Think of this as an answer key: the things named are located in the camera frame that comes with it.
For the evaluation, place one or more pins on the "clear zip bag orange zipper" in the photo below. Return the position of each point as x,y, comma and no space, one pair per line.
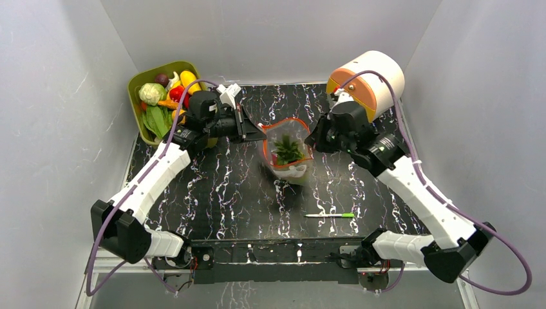
295,173

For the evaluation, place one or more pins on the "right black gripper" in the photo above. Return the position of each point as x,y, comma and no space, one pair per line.
323,137

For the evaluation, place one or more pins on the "green white pen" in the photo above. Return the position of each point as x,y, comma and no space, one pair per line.
336,215

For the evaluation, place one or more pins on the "orange carrot toy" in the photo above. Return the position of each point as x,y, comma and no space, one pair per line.
169,104

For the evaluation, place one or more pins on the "yellow squash toy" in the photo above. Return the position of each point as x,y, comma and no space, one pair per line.
189,82

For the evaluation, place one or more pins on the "white orange yellow drawer box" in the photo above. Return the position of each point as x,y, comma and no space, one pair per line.
368,89

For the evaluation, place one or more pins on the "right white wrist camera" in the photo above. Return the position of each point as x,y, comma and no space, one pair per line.
338,96

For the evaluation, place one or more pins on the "olive green plastic bin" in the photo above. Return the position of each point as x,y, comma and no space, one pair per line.
139,80

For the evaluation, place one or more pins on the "white garlic toy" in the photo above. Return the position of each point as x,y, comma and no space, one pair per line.
173,82

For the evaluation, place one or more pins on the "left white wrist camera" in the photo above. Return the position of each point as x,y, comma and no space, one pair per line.
227,94

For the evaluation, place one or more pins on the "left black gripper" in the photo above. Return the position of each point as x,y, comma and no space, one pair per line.
245,129

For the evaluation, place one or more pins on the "dark purple round fruit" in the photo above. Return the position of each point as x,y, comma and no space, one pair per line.
161,79

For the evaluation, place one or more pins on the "yellow orange fruit toy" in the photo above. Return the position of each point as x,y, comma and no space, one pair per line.
178,115

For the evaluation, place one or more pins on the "white green cauliflower toy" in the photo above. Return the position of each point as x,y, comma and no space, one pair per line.
152,93

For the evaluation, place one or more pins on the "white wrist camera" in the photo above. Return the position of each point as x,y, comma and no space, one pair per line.
227,94
338,96

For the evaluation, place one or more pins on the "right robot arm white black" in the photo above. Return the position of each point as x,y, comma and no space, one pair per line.
453,242

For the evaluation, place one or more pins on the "orange pineapple toy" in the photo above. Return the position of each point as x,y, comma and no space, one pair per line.
288,149

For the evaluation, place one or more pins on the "green leafy vegetable toy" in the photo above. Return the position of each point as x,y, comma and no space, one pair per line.
157,119

